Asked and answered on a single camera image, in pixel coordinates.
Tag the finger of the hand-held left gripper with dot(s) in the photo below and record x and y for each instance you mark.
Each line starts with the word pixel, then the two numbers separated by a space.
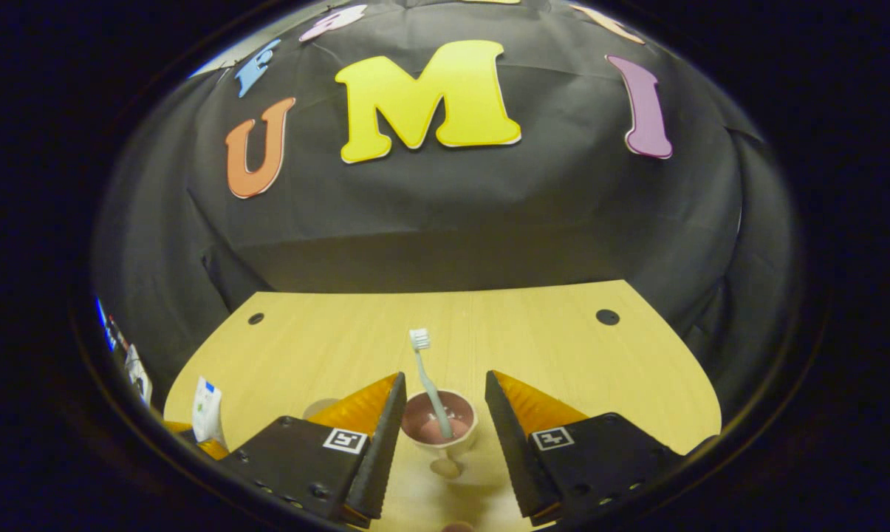
pixel 212 448
pixel 179 426

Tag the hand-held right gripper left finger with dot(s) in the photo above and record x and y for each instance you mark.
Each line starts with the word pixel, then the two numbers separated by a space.
pixel 382 443

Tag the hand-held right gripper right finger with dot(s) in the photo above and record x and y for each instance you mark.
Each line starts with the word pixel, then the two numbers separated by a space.
pixel 515 451

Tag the white toothpaste tube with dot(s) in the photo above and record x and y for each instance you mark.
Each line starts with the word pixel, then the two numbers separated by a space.
pixel 207 410

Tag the beige cup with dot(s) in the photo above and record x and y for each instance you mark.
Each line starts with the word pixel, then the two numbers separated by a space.
pixel 459 432

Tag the round grey coaster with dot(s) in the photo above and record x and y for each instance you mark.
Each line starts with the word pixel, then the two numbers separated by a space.
pixel 317 408

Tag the pale blue toothbrush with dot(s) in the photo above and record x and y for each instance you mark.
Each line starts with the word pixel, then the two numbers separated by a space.
pixel 426 377

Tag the wooden desktop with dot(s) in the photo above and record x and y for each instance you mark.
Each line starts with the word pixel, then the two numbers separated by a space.
pixel 563 355

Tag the white side desk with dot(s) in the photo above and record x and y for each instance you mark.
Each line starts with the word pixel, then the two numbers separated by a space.
pixel 138 373

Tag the computer monitor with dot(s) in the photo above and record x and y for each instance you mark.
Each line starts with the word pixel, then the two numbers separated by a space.
pixel 106 325

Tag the black backdrop cloth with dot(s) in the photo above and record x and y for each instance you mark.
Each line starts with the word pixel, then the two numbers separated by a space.
pixel 452 222

